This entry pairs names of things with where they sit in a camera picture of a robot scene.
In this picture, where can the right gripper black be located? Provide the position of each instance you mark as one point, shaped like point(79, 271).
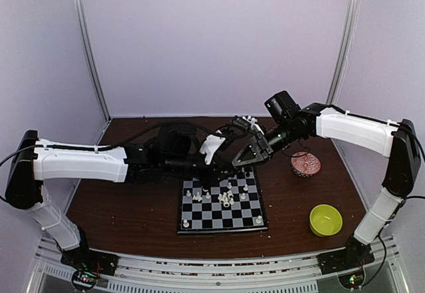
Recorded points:
point(257, 144)

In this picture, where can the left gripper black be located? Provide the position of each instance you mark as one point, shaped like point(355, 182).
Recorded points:
point(220, 165)

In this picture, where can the black white chessboard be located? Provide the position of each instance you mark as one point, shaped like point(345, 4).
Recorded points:
point(235, 205)

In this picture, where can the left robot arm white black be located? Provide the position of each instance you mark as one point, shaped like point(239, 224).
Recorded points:
point(37, 160)

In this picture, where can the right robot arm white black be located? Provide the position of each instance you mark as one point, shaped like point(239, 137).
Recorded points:
point(393, 144)

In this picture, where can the cluster white chess piece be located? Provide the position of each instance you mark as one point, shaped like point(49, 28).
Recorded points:
point(226, 199)

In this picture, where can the patterned blue red bowl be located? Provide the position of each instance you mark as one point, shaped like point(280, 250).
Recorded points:
point(305, 164)

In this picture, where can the yellow-green bowl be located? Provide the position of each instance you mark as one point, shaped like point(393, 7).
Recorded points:
point(325, 220)

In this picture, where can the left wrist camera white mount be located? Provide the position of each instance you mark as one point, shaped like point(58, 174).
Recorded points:
point(210, 146)

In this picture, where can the right aluminium frame post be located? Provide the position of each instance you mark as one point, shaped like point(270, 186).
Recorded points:
point(347, 37)

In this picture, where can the aluminium frame post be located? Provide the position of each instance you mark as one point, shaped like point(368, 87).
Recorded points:
point(90, 60)
point(347, 37)

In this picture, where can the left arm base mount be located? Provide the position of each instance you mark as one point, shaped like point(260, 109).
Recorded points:
point(89, 267)

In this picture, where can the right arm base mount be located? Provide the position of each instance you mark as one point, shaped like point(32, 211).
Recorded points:
point(348, 264)

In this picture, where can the left aluminium frame post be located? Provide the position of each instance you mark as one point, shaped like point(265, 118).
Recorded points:
point(90, 60)

